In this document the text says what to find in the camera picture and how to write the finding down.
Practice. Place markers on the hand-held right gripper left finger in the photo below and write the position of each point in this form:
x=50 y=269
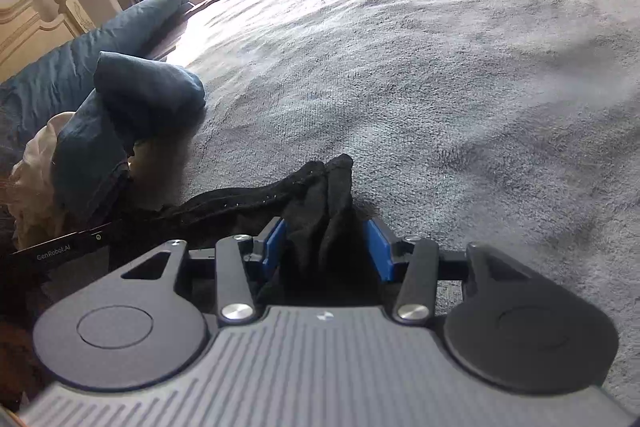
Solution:
x=272 y=247

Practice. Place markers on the cream garment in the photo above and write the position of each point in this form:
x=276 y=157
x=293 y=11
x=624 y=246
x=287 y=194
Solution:
x=35 y=187

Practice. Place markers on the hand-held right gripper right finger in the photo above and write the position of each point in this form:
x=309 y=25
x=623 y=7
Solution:
x=380 y=252

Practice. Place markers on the black pants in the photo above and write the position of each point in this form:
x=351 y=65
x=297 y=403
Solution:
x=320 y=217

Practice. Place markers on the cream carved headboard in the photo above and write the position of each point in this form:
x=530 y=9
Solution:
x=30 y=27

